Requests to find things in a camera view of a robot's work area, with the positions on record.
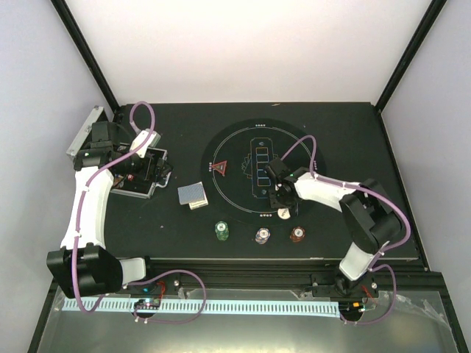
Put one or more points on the aluminium poker chip case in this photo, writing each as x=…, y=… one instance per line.
x=99, y=142

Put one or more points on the red triangle marker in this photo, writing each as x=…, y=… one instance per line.
x=219, y=167

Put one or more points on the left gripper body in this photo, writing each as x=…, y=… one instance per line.
x=143, y=173

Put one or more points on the red brown poker chip stack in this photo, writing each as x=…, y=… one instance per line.
x=297, y=234

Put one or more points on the black aluminium rail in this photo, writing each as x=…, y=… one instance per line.
x=246, y=273

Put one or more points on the blue playing card deck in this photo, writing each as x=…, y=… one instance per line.
x=191, y=193

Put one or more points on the blue white poker chip stack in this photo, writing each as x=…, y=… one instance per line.
x=262, y=236

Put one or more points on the green poker chip stack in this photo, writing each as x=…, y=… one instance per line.
x=222, y=230

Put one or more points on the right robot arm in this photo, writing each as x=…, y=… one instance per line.
x=376, y=225

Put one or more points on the right base circuit board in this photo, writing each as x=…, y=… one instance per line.
x=356, y=307

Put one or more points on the white round dealer button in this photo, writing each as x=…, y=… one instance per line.
x=284, y=213

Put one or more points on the left base circuit board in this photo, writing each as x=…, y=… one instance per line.
x=147, y=304

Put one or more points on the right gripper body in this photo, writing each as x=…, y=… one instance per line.
x=281, y=201

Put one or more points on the white slotted cable duct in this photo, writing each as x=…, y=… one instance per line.
x=225, y=307

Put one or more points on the round black poker mat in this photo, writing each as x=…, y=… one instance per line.
x=247, y=146

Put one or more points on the base circuit board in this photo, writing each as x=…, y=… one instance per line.
x=147, y=304
x=356, y=307

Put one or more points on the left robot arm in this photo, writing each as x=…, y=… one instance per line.
x=82, y=266

